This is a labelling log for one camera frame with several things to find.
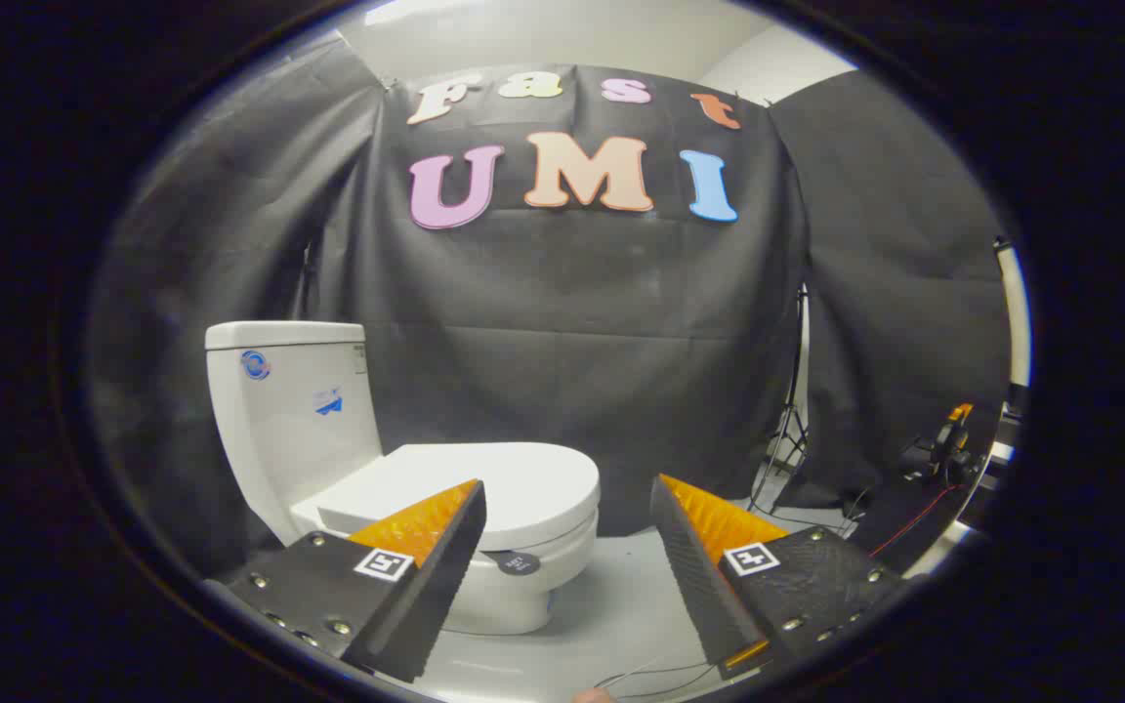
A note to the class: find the black backdrop cloth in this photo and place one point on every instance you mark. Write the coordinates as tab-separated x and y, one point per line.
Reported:
572	322

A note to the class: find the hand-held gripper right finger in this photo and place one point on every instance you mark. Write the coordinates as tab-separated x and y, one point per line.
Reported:
689	566

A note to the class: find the orange and black device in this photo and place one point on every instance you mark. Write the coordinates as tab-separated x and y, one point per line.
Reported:
953	441

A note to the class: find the white ceramic toilet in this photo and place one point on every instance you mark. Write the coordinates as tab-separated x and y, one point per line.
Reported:
279	420

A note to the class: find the white toilet lid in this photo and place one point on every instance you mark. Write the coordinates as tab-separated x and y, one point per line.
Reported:
523	478

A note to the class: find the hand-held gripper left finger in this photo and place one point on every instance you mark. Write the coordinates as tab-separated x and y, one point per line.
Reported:
445	576

